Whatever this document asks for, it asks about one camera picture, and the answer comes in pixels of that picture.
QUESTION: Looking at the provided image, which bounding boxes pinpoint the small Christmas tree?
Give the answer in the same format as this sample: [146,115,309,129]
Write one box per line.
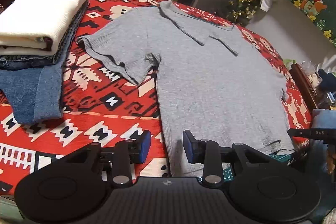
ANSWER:
[226,0,263,26]

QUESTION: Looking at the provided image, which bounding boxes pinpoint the grey polo shirt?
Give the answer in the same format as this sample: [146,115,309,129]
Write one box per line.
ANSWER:
[76,0,296,178]

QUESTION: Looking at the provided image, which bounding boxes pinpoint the folded dark jeans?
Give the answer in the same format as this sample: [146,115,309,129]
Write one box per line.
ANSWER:
[0,0,90,71]

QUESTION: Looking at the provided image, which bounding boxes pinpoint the dark wooden nightstand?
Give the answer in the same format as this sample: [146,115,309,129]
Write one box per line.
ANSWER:
[289,63,336,109]

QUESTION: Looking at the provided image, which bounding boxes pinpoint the green cutting mat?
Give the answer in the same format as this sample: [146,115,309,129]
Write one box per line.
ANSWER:
[223,153,292,180]

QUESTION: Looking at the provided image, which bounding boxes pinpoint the red patterned blanket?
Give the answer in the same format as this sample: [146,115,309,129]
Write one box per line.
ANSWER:
[0,0,315,195]

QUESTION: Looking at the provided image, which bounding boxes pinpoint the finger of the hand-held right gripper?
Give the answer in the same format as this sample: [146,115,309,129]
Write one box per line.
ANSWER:
[287,128,336,141]

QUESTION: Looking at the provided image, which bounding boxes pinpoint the dark blue plush toy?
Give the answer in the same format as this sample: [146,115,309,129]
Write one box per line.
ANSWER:
[316,69,336,92]

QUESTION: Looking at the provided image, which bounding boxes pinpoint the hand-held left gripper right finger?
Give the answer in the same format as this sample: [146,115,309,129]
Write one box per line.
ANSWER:
[183,130,275,187]

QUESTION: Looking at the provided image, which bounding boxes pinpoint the white hanging cloth bag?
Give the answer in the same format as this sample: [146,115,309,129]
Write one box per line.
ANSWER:
[260,0,275,12]

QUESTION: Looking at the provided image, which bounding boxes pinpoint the light blue fleece clothing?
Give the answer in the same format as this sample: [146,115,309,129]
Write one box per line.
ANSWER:
[311,109,336,130]

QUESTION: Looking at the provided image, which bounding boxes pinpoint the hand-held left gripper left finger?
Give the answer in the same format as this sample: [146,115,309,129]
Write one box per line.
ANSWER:
[56,130,152,188]

